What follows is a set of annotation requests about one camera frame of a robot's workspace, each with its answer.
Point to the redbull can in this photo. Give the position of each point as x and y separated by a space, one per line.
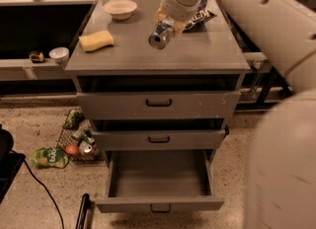
161 35

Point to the green bag in basket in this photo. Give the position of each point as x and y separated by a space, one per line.
74 117

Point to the wire basket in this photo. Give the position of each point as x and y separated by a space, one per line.
75 136

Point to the blue kettle chips bag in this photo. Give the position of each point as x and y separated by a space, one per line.
201 16

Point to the middle grey drawer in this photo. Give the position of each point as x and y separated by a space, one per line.
158 140

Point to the bottom grey drawer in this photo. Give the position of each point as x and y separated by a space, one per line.
159 182

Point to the top grey drawer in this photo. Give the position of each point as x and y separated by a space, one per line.
173 105

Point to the yellow sponge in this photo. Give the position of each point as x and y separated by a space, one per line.
96 40

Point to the grey drawer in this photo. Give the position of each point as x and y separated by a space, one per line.
159 182
158 140
173 105

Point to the black bar on floor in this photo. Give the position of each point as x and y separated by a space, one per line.
85 213

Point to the grey drawer cabinet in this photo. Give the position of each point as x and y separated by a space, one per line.
205 60

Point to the small white cup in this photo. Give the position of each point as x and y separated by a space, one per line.
59 54

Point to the red apple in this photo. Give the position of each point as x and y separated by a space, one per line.
72 150

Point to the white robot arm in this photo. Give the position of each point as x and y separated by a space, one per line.
281 161

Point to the green snack pouch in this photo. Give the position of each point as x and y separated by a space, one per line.
49 157

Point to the white bowl on cabinet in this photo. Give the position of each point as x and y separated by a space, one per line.
120 9

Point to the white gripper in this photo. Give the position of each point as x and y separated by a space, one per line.
177 5

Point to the tape measure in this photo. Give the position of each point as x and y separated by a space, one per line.
36 57

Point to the black device at left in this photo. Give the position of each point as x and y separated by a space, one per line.
10 162

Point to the silver can in basket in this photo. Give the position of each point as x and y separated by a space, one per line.
85 148

